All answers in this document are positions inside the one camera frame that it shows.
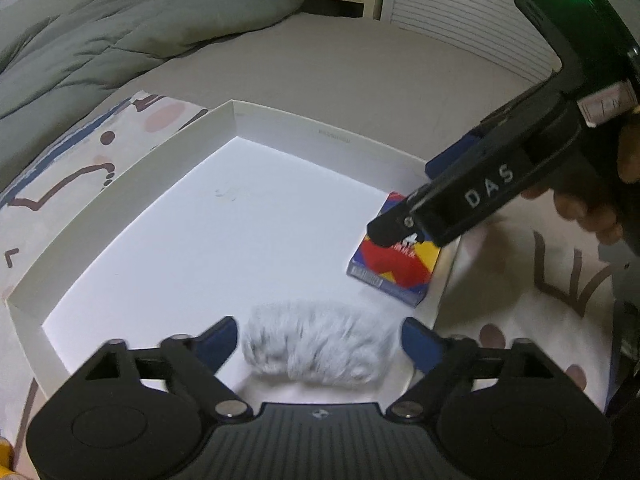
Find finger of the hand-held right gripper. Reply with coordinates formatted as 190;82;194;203
367;192;428;248
424;109;512;179

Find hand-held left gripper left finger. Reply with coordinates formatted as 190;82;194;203
82;316;251;419

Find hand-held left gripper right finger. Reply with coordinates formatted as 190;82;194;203
391;316;557;420

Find colourful card pack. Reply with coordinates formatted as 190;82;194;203
346;191;443;308

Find white fluffy cloth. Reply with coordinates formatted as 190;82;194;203
241;300;401;387

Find white cardboard box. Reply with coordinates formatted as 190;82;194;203
5;100;462;411

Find person's right hand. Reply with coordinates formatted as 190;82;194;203
520;109;640;244

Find beige bed sheet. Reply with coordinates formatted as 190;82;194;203
95;10;556;176

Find white slatted panel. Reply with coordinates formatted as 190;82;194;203
382;0;557;86

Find printed blanket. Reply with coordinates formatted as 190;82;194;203
0;90;621;461

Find yellow object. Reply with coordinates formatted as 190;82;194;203
0;437;19;480

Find grey duvet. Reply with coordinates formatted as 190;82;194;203
0;0;307;122

